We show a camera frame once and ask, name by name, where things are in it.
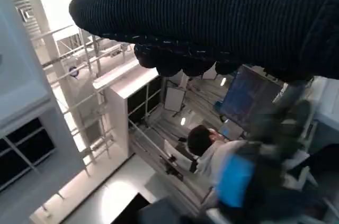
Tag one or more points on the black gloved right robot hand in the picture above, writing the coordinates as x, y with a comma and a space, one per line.
212, 9

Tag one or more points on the white metal frame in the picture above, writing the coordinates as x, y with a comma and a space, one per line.
76, 102

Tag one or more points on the ceiling air vent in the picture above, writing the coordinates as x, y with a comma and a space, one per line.
26, 12

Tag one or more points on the dark computer monitor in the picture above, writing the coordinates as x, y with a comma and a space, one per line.
246, 97

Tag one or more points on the small bright laptop screen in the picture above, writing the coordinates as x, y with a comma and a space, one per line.
226, 130

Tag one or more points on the white cabinet with dark panels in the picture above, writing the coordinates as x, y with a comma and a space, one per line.
119, 118

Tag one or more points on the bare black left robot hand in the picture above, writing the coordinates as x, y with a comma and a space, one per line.
235, 181

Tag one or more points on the white board on stand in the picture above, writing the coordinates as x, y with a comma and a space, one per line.
173, 99

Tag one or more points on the small black device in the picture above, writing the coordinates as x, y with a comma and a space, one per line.
173, 168

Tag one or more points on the person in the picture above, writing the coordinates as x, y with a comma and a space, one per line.
201, 139

